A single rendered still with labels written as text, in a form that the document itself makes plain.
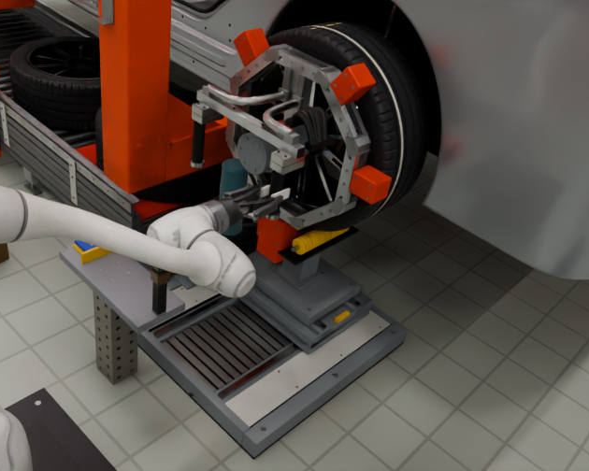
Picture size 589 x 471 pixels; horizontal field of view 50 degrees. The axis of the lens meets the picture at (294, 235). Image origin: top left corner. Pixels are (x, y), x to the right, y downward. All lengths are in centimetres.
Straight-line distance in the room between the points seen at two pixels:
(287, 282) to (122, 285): 69
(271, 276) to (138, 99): 82
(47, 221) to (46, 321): 132
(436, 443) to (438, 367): 36
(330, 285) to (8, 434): 134
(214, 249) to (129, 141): 83
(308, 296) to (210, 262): 100
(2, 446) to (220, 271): 57
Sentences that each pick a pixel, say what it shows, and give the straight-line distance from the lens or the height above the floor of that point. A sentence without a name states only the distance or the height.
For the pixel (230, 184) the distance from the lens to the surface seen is 204.
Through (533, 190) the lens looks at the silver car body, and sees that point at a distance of 182.
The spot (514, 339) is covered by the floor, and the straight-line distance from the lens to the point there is 285.
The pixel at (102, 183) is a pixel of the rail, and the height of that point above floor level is 38.
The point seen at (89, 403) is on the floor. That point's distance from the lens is 227.
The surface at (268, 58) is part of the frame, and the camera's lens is 196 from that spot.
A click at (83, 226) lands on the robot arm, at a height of 99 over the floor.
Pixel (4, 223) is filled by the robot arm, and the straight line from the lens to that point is 119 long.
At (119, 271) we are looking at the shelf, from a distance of 204.
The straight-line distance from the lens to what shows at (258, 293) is 245.
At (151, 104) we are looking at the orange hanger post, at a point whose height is 84.
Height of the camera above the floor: 175
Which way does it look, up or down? 35 degrees down
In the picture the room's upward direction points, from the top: 10 degrees clockwise
